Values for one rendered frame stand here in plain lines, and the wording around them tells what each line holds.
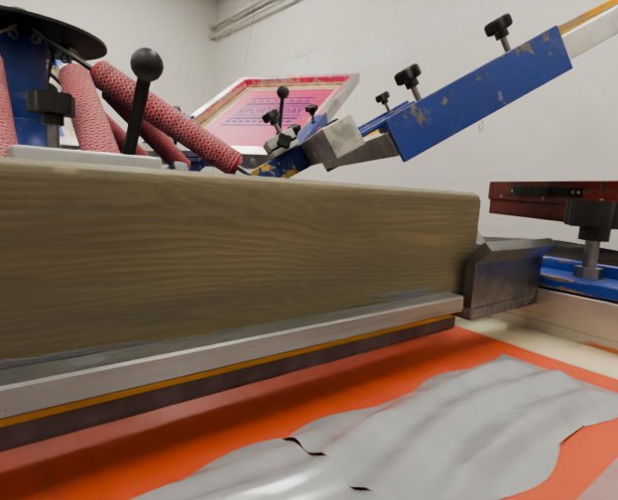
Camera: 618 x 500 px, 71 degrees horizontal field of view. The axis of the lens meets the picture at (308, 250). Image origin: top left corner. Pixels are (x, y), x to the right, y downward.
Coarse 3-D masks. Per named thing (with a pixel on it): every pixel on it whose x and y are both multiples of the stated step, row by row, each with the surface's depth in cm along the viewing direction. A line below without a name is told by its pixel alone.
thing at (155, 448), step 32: (160, 416) 19; (192, 416) 19; (224, 416) 19; (32, 448) 16; (64, 448) 16; (96, 448) 16; (128, 448) 16; (160, 448) 16; (192, 448) 16; (224, 448) 17; (0, 480) 14; (32, 480) 14; (64, 480) 14; (96, 480) 14; (128, 480) 15; (160, 480) 15
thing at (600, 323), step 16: (544, 288) 34; (544, 304) 34; (560, 304) 33; (576, 304) 32; (592, 304) 31; (608, 304) 30; (512, 320) 36; (528, 320) 35; (544, 320) 34; (560, 320) 33; (576, 320) 32; (592, 320) 31; (608, 320) 30; (560, 336) 33; (576, 336) 32; (592, 336) 31; (608, 336) 30
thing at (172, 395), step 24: (384, 336) 26; (408, 336) 28; (288, 360) 22; (312, 360) 23; (192, 384) 19; (216, 384) 19; (240, 384) 20; (96, 408) 16; (120, 408) 17; (144, 408) 18; (0, 432) 14; (24, 432) 15; (48, 432) 15; (72, 432) 16
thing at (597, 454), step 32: (384, 352) 28; (416, 352) 28; (448, 352) 28; (480, 352) 29; (512, 352) 29; (256, 384) 22; (288, 384) 22; (320, 384) 23; (352, 384) 23; (384, 384) 23; (416, 384) 23; (608, 384) 25; (256, 416) 19; (288, 416) 19; (320, 416) 19; (576, 448) 18; (608, 448) 18; (576, 480) 16; (608, 480) 16
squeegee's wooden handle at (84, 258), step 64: (0, 192) 13; (64, 192) 14; (128, 192) 15; (192, 192) 16; (256, 192) 18; (320, 192) 20; (384, 192) 23; (448, 192) 27; (0, 256) 13; (64, 256) 14; (128, 256) 15; (192, 256) 17; (256, 256) 19; (320, 256) 21; (384, 256) 24; (448, 256) 28; (0, 320) 13; (64, 320) 14; (128, 320) 16; (192, 320) 17; (256, 320) 19
